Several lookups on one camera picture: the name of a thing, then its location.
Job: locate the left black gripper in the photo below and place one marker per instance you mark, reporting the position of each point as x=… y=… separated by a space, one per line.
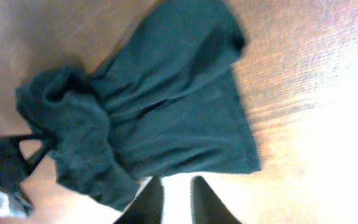
x=14 y=168

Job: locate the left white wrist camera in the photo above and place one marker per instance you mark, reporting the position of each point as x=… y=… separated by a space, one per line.
x=15 y=204

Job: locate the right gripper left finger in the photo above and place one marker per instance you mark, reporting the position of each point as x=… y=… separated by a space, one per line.
x=147 y=207

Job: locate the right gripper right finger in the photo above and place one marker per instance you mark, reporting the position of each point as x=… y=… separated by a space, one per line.
x=206 y=206

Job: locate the black Nike t-shirt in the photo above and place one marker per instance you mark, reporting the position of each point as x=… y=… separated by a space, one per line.
x=166 y=103

